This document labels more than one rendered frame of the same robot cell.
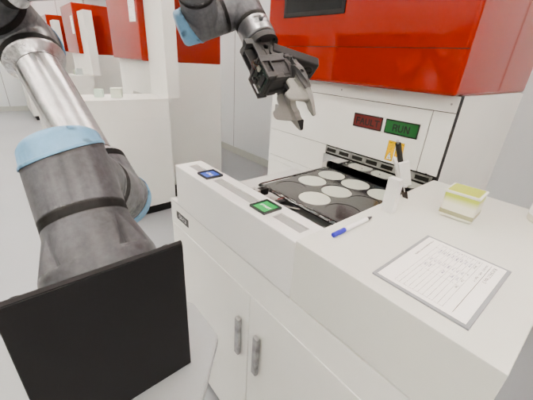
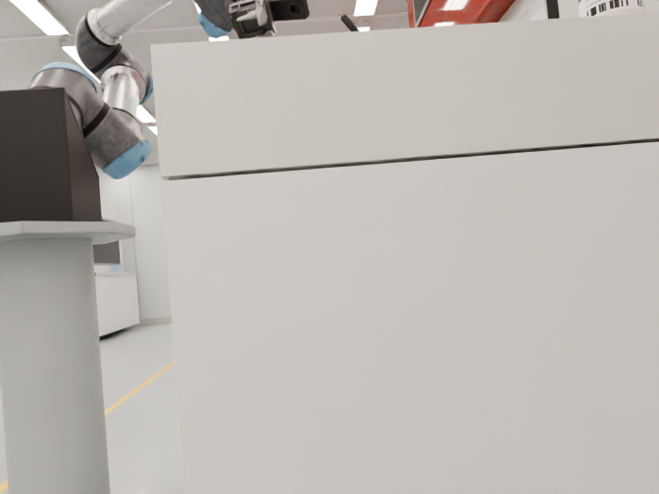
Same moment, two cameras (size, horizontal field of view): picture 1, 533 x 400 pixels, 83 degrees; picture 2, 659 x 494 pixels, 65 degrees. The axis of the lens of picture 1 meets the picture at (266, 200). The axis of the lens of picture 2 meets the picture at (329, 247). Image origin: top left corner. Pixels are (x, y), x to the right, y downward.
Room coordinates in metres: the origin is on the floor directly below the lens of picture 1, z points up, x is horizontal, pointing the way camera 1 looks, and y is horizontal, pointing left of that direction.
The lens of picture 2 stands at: (-0.09, -0.77, 0.71)
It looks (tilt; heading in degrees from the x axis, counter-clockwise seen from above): 2 degrees up; 38
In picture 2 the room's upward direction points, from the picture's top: 5 degrees counter-clockwise
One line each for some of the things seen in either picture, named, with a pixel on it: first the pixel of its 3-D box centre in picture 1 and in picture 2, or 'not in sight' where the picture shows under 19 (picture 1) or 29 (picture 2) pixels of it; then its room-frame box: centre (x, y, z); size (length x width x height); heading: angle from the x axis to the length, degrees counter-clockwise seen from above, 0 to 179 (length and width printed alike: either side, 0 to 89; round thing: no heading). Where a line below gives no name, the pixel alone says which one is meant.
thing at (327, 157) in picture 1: (367, 178); not in sight; (1.08, -0.38, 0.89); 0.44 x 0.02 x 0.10; 41
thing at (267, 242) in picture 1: (235, 213); not in sight; (0.74, 0.08, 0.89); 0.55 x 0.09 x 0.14; 41
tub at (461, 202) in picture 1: (462, 202); not in sight; (0.66, -0.47, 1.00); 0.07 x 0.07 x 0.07; 45
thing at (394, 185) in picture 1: (397, 184); not in sight; (0.67, -0.31, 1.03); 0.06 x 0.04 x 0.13; 131
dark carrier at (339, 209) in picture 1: (335, 191); not in sight; (0.93, -0.23, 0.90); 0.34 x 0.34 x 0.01; 41
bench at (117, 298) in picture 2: not in sight; (80, 268); (3.53, 6.65, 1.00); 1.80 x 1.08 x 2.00; 41
